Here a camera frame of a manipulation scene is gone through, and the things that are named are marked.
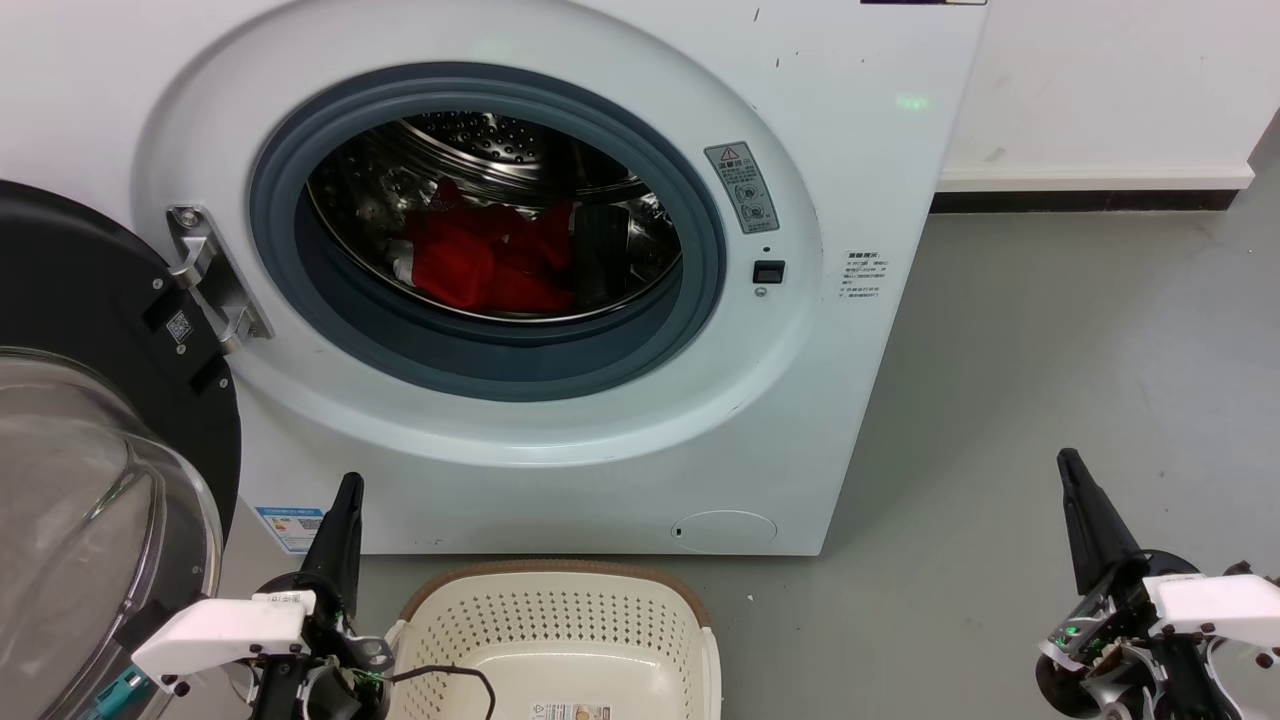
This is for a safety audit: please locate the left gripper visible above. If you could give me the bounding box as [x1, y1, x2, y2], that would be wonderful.
[250, 473, 394, 720]

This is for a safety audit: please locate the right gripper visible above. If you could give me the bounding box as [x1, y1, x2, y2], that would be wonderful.
[1035, 449, 1243, 720]

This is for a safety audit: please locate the red garment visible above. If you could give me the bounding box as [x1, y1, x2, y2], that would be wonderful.
[404, 180, 576, 316]

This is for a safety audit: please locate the cream perforated laundry basket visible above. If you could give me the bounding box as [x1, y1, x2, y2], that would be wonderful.
[385, 560, 723, 720]

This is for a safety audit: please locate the silver metal door hinge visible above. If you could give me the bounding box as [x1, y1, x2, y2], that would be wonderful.
[166, 205, 274, 356]

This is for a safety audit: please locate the black-rimmed glass washer door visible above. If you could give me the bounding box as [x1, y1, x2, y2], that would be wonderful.
[0, 180, 243, 720]

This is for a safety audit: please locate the stainless steel washer drum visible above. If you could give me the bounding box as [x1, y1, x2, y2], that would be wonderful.
[306, 110, 684, 323]

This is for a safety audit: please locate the blue and white energy label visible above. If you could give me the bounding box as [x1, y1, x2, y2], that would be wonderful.
[254, 505, 326, 555]

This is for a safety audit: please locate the grey rubber door gasket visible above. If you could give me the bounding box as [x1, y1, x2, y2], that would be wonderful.
[249, 62, 728, 403]

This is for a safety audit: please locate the white front-load washing machine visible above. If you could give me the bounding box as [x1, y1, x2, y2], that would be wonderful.
[0, 0, 991, 557]

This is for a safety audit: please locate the black baseboard strip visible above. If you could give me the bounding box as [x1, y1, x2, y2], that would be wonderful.
[930, 190, 1241, 214]

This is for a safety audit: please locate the oval filter access cover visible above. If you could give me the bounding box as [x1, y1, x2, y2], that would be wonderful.
[671, 510, 778, 553]

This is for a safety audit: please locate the grey warning sticker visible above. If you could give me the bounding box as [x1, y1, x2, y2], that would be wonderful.
[704, 141, 780, 236]

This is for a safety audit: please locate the thin black cable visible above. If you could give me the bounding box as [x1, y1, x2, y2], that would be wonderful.
[385, 665, 497, 720]

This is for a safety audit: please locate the teal cable connector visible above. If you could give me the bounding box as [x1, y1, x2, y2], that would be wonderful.
[85, 670, 151, 720]

